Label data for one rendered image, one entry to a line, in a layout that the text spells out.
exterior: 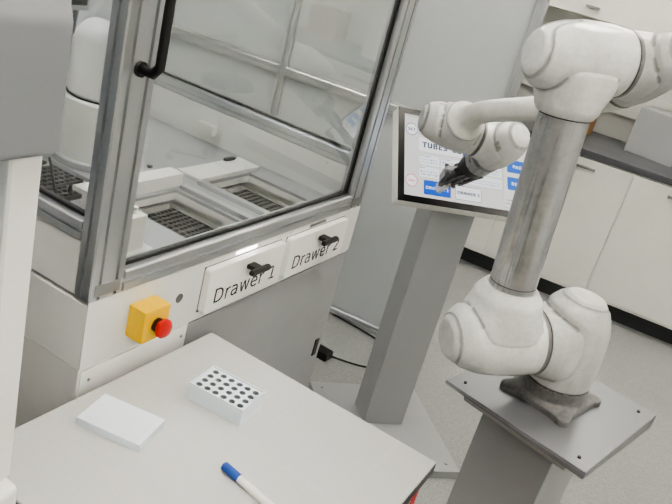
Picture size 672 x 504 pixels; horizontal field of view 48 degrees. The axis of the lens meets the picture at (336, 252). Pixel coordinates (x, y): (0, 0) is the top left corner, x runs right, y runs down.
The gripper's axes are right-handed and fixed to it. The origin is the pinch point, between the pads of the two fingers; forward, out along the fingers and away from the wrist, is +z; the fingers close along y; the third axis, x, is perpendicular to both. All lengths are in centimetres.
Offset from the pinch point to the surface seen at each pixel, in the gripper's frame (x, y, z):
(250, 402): 71, 68, -49
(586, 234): -44, -168, 143
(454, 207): 5.2, -6.0, 3.8
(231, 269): 41, 70, -31
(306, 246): 29, 47, -13
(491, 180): -5.9, -19.4, 3.8
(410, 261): 16.3, -4.5, 32.0
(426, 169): -5.8, 3.8, 3.8
